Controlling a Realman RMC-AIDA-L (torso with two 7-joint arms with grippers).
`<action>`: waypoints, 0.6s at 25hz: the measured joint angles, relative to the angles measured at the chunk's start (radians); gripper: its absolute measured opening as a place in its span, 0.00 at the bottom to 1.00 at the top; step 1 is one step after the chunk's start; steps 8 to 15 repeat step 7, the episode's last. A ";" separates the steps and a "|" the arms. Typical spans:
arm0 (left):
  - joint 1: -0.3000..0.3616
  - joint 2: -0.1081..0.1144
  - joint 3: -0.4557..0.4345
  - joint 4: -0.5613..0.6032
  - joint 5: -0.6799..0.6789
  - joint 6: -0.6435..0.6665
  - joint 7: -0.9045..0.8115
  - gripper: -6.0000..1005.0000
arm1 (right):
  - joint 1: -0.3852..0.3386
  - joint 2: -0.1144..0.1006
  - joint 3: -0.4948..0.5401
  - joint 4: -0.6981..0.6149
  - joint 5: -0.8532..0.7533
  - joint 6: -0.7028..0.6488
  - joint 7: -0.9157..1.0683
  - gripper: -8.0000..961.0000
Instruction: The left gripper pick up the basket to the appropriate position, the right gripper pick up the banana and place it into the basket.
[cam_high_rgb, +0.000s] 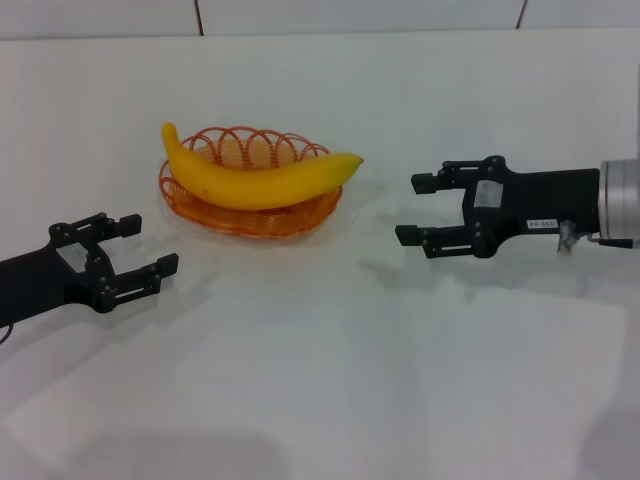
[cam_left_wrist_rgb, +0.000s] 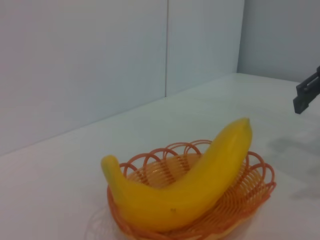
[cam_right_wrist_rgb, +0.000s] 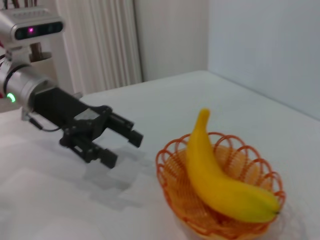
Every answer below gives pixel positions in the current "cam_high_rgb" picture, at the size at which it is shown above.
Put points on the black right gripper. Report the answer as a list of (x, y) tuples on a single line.
[(540, 205)]

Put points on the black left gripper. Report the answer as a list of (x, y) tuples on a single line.
[(40, 280)]

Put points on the yellow banana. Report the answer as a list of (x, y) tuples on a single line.
[(250, 185)]

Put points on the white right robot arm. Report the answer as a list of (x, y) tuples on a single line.
[(622, 200)]

